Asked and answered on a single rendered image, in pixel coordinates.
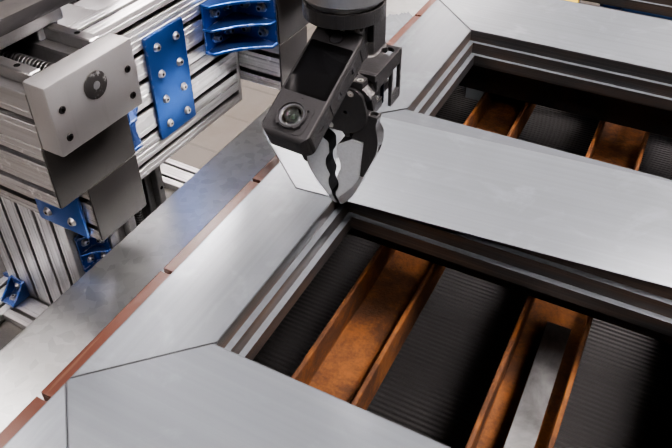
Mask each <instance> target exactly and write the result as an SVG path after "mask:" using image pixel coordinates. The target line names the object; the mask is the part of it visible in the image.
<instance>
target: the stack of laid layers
mask: <svg viewBox="0 0 672 448"><path fill-rule="evenodd" d="M583 1H588V2H594V3H599V4H604V5H610V6H615V7H620V8H626V9H631V10H636V11H641V12H647V13H652V14H657V15H663V16H668V17H672V0H583ZM473 65H475V66H479V67H483V68H488V69H492V70H496V71H500V72H505V73H509V74H513V75H518V76H522V77H526V78H530V79H535V80H539V81H543V82H548V83H552V84H556V85H560V86H565V87H569V88H573V89H578V90H582V91H586V92H590V93H595V94H599V95H603V96H608V97H612V98H616V99H620V100H625V101H629V102H633V103H638V104H642V105H646V106H651V107H655V108H659V109H663V110H668V111H672V73H669V72H664V71H659V70H655V69H650V68H646V67H641V66H636V65H632V64H627V63H622V62H618V61H613V60H608V59H604V58H599V57H594V56H590V55H585V54H580V53H576V52H571V51H566V50H562V49H557V48H553V47H548V46H543V45H539V44H534V43H529V42H525V41H520V40H515V39H511V38H506V37H501V36H497V35H492V34H487V33H483V32H478V31H473V30H471V31H470V33H469V34H468V35H467V36H466V38H465V39H464V40H463V41H462V42H461V44H460V45H459V46H458V47H457V49H456V50H455V51H454V52H453V54H452V55H451V56H450V57H449V58H448V60H447V61H446V62H445V63H444V65H443V66H442V67H441V68H440V69H439V71H438V72H437V73H436V74H435V76H434V77H433V78H432V79H431V81H430V82H429V83H428V84H427V85H426V87H425V88H424V89H423V90H422V92H421V93H420V94H419V95H418V96H417V98H416V99H415V100H414V101H413V103H412V104H411V105H410V106H409V107H408V108H407V109H402V110H396V111H390V112H385V113H381V116H383V117H387V118H392V119H396V120H401V121H405V122H409V123H414V124H418V125H423V126H427V127H431V128H436V129H440V130H444V131H449V132H453V133H457V134H462V135H466V136H470V137H475V138H479V139H484V140H488V141H493V142H497V143H502V144H506V145H511V146H515V147H520V148H524V149H529V150H533V151H538V152H542V153H547V154H551V155H556V156H560V157H565V158H569V159H574V160H578V161H583V162H587V163H592V164H596V165H601V166H605V167H609V168H614V169H618V170H623V171H627V172H632V173H636V174H641V175H645V176H650V177H654V178H659V179H663V180H668V181H672V180H670V179H666V178H663V177H659V176H655V175H651V174H647V173H644V172H640V171H636V170H632V169H629V168H625V167H621V166H617V165H614V164H610V163H606V162H602V161H599V160H595V159H591V158H587V157H583V156H580V155H576V154H572V153H568V152H565V151H561V150H557V149H553V148H550V147H546V146H542V145H538V144H535V143H531V142H527V141H523V140H519V139H516V138H512V137H508V136H504V135H501V134H497V133H493V132H489V131H486V130H482V129H478V128H474V127H471V126H467V125H463V124H459V123H455V122H452V121H448V120H444V119H440V118H437V117H435V116H436V114H437V113H438V112H439V110H440V109H441V107H442V106H443V105H444V103H445V102H446V101H447V99H448V98H449V97H450V95H451V94H452V93H453V91H454V90H455V89H456V87H457V86H458V85H459V83H460V82H461V81H462V79H463V78H464V77H465V75H466V74H467V73H468V71H469V70H470V69H471V67H472V66H473ZM351 228H353V229H356V230H359V231H362V232H364V233H367V234H370V235H373V236H376V237H379V238H382V239H385V240H388V241H391V242H394V243H397V244H400V245H403V246H406V247H409V248H412V249H414V250H417V251H420V252H423V253H426V254H429V255H432V256H435V257H438V258H441V259H444V260H447V261H450V262H453V263H456V264H459V265H462V266H465V267H467V268H470V269H473V270H476V271H479V272H482V273H485V274H488V275H491V276H494V277H497V278H500V279H503V280H506V281H509V282H512V283H515V284H517V285H520V286H523V287H526V288H529V289H532V290H535V291H538V292H541V293H544V294H547V295H550V296H553V297H556V298H559V299H562V300H565V301H568V302H570V303H573V304H576V305H579V306H582V307H585V308H588V309H591V310H594V311H597V312H600V313H603V314H606V315H609V316H612V317H615V318H618V319H620V320H623V321H626V322H629V323H632V324H635V325H638V326H641V327H644V328H647V329H650V330H653V331H656V332H659V333H662V334H665V335H668V336H671V337H672V288H668V287H664V286H661V285H657V284H653V283H649V282H646V281H642V280H638V279H634V278H630V277H627V276H623V275H619V274H615V273H612V272H608V271H604V270H600V269H597V268H593V267H589V266H585V265H581V264H578V263H574V262H570V261H566V260H563V259H559V258H555V257H551V256H548V255H544V254H540V253H536V252H532V251H529V250H525V249H521V248H517V247H514V246H510V245H506V244H502V243H499V242H495V241H491V240H487V239H483V238H480V237H476V236H472V235H468V234H465V233H461V232H457V231H453V230H450V229H446V228H442V227H438V226H434V225H431V224H427V223H423V222H420V221H416V220H412V219H409V218H405V217H401V216H398V215H394V214H390V213H387V212H383V211H379V210H376V209H372V208H368V207H365V206H361V205H357V204H353V203H350V202H345V203H344V204H340V203H339V202H334V201H332V202H331V203H330V204H329V206H328V207H327V208H326V209H325V211H324V212H323V213H322V214H321V215H320V217H319V218H318V219H317V220H316V222H315V223H314V224H313V225H312V227H311V228H310V229H309V230H308V231H307V233H306V234H305V235H304V236H303V238H302V239H301V240H300V241H299V242H298V244H297V245H296V246H295V247H294V249H293V250H292V251H291V252H290V253H289V255H288V256H287V257H286V258H285V260H284V261H283V262H282V263H281V265H280V266H279V267H278V268H277V269H276V271H275V272H274V273H273V274H272V276H271V277H270V278H269V279H268V280H267V282H266V283H265V284H264V285H263V287H262V288H261V289H260V290H259V292H258V293H257V294H256V295H255V296H254V298H253V299H252V300H251V301H250V303H249V304H248V305H247V306H246V307H245V309H244V310H243V311H242V312H241V314H240V315H239V316H238V317H237V319H236V320H235V321H234V322H233V323H232V325H231V326H230V327H229V328H228V330H227V331H226V332H225V333H224V334H223V336H222V337H221V338H220V339H219V341H218V342H217V343H213V344H216V345H218V346H220V347H223V348H225V349H227V350H229V351H232V352H234V353H236V354H239V355H241V356H243V357H245V358H248V359H250V360H253V359H254V358H255V356H256V355H257V354H258V352H259V351H260V350H261V348H262V347H263V346H264V344H265V343H266V342H267V340H268V339H269V338H270V336H271V335H272V334H273V332H274V331H275V330H276V328H277V327H278V326H279V324H280V323H281V321H282V320H283V319H284V317H285V316H286V315H287V313H288V312H289V311H290V309H291V308H292V307H293V305H294V304H295V303H296V301H297V300H298V299H299V297H300V296H301V295H302V293H303V292H304V291H305V289H306V288H307V287H308V285H309V284H310V283H311V281H312V280H313V279H314V277H315V276H316V275H317V273H318V272H319V271H320V269H321V268H322V267H323V265H324V264H325V263H326V261H327V260H328V259H329V257H330V256H331V255H332V253H333V252H334V251H335V249H336V248H337V247H338V245H339V244H340V243H341V241H342V240H343V239H344V237H345V236H346V235H347V233H348V232H349V231H350V229H351Z"/></svg>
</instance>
